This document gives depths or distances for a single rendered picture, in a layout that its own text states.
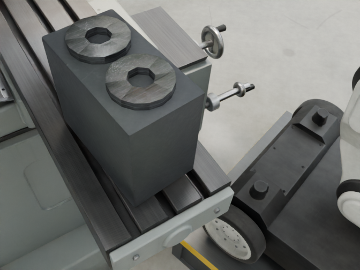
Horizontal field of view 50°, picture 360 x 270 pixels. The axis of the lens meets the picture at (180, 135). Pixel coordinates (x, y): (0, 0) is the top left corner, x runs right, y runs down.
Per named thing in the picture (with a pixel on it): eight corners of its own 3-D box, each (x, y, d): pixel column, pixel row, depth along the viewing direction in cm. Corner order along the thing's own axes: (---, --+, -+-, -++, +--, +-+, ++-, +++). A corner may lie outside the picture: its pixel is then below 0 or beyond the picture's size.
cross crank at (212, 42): (210, 42, 140) (215, 14, 131) (230, 61, 134) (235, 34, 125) (173, 56, 134) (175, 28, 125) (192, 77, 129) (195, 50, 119)
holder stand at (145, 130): (120, 91, 74) (112, -1, 58) (194, 169, 65) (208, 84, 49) (64, 120, 69) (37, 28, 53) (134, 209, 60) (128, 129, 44)
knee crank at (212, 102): (247, 83, 141) (250, 71, 137) (257, 94, 138) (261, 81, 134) (198, 105, 133) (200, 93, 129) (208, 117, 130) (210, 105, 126)
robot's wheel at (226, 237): (258, 261, 115) (275, 234, 100) (248, 273, 113) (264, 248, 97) (205, 219, 123) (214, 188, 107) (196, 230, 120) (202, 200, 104)
